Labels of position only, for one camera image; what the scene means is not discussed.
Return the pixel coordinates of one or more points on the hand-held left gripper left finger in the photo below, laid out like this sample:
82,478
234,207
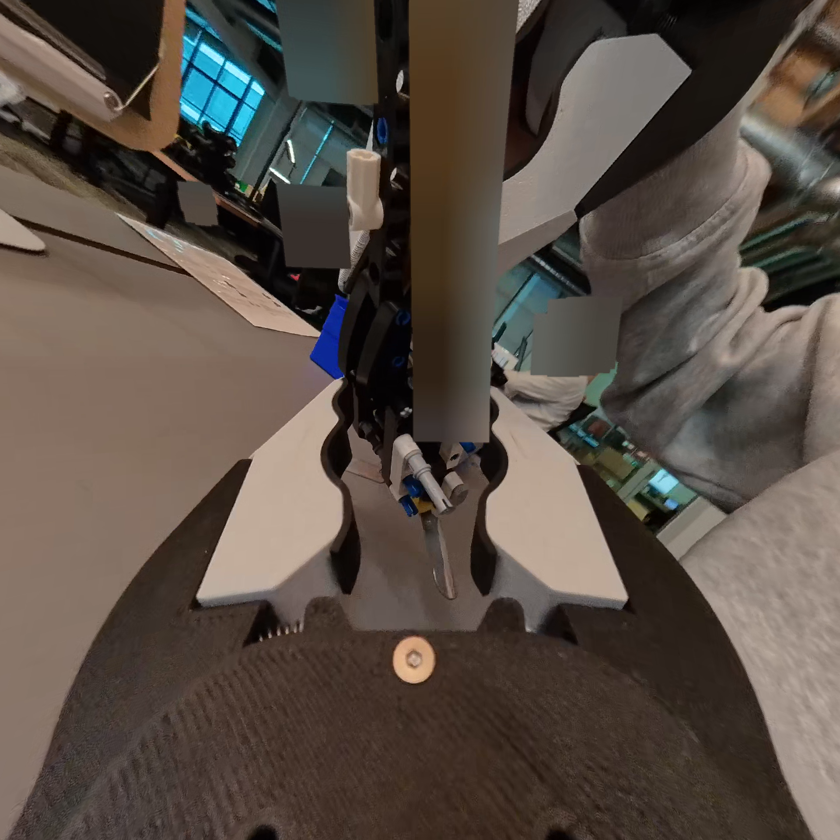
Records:
275,525

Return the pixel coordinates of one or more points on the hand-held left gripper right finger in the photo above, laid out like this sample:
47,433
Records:
558,531

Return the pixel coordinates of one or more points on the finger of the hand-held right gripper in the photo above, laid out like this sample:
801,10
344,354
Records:
610,118

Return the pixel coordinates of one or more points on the yellow white lego plane model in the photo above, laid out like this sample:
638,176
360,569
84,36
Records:
374,328

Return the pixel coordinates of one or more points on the person's right forearm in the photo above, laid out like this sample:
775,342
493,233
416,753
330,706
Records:
695,341

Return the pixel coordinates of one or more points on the printed paper sheet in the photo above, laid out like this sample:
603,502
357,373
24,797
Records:
229,282

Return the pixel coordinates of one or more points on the white flat stand base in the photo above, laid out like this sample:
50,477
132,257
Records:
16,233

